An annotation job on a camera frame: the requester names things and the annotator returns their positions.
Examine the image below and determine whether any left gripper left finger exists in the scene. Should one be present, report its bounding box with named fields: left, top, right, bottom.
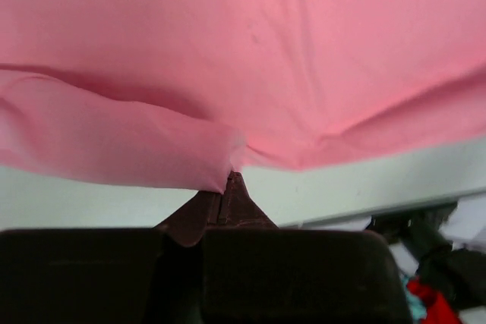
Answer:
left=1, top=191, right=221, bottom=323

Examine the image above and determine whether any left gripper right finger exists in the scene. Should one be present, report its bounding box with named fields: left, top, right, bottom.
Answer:
left=200, top=173, right=412, bottom=323

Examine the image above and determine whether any pink t shirt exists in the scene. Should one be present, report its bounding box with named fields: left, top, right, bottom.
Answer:
left=1, top=0, right=485, bottom=192

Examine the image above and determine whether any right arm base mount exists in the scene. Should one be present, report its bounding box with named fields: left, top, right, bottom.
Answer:
left=366, top=202, right=485, bottom=323

